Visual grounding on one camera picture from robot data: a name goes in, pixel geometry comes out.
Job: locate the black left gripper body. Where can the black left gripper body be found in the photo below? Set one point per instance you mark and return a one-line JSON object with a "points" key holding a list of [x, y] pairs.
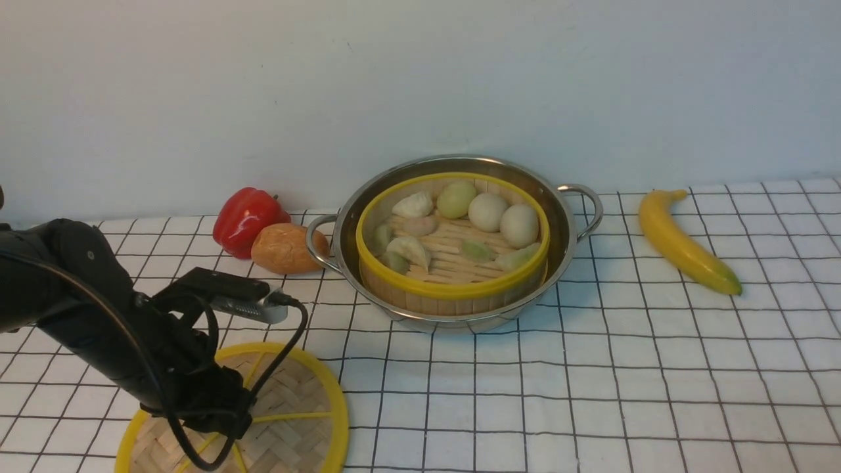
{"points": [[207, 395]]}

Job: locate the bamboo steamer lid yellow rim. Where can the bamboo steamer lid yellow rim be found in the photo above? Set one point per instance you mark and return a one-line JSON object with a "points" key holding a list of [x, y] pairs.
{"points": [[300, 424]]}

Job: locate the bamboo steamer basket yellow rim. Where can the bamboo steamer basket yellow rim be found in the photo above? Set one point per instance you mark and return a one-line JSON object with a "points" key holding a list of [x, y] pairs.
{"points": [[453, 285]]}

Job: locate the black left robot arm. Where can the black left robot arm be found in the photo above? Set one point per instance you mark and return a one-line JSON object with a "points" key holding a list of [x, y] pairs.
{"points": [[32, 296]]}

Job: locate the brown potato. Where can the brown potato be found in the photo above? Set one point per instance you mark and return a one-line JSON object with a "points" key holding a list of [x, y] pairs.
{"points": [[281, 248]]}

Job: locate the red bell pepper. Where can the red bell pepper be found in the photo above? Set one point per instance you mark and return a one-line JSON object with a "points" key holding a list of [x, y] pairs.
{"points": [[242, 218]]}

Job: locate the green dumpling lower left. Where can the green dumpling lower left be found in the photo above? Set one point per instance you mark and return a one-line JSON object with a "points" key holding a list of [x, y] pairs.
{"points": [[395, 262]]}

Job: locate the green dumpling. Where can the green dumpling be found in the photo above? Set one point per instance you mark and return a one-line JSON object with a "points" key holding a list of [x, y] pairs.
{"points": [[477, 251], [395, 262], [513, 260], [380, 239]]}

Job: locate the green dumpling upper left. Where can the green dumpling upper left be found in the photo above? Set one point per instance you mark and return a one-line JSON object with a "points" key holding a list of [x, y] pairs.
{"points": [[380, 239]]}

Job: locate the white crescent dumpling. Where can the white crescent dumpling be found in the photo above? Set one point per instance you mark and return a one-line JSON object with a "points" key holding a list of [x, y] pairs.
{"points": [[412, 249]]}

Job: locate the pink shrimp dumpling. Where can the pink shrimp dumpling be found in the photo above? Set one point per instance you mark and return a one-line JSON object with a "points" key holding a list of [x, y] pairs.
{"points": [[420, 226]]}

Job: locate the white pleated dumpling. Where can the white pleated dumpling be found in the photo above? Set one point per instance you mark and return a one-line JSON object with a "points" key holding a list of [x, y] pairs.
{"points": [[417, 205]]}

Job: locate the green dumpling centre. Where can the green dumpling centre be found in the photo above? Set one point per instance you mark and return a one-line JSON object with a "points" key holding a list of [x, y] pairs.
{"points": [[477, 251]]}

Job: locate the pale green round bun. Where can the pale green round bun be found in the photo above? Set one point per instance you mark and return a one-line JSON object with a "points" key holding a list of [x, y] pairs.
{"points": [[454, 200]]}

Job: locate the white round bun upper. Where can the white round bun upper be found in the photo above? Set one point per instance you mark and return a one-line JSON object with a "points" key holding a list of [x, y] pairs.
{"points": [[486, 210]]}

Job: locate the white round bun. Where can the white round bun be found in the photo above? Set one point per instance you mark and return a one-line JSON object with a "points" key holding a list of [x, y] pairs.
{"points": [[519, 226], [486, 210]]}

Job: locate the green dumpling right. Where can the green dumpling right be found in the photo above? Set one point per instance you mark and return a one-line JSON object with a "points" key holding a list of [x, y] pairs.
{"points": [[513, 260]]}

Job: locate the white round bun lower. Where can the white round bun lower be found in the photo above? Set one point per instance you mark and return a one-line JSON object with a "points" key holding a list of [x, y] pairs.
{"points": [[519, 226]]}

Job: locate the white checkered tablecloth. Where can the white checkered tablecloth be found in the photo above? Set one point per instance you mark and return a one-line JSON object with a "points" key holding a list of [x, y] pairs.
{"points": [[623, 366]]}

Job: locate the yellow banana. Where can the yellow banana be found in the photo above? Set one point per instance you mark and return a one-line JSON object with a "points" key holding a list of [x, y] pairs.
{"points": [[672, 243]]}

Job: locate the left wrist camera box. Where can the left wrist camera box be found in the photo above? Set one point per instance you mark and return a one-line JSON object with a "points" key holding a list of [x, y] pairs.
{"points": [[200, 288]]}

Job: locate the stainless steel two-handled pot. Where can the stainless steel two-handled pot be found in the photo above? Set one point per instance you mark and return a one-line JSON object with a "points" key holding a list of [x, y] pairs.
{"points": [[574, 211]]}

